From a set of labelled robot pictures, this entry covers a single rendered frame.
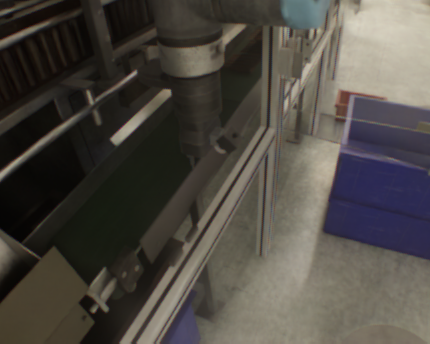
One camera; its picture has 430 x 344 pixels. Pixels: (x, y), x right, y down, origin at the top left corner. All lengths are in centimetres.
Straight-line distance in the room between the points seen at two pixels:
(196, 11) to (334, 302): 103
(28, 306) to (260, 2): 41
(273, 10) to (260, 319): 97
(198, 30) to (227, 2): 6
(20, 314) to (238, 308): 85
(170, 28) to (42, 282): 33
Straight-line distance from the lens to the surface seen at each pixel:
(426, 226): 127
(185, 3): 39
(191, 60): 42
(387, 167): 108
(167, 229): 57
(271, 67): 74
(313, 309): 117
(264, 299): 117
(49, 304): 42
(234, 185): 65
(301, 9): 35
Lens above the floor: 105
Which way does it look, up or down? 40 degrees down
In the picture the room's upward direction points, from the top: 5 degrees counter-clockwise
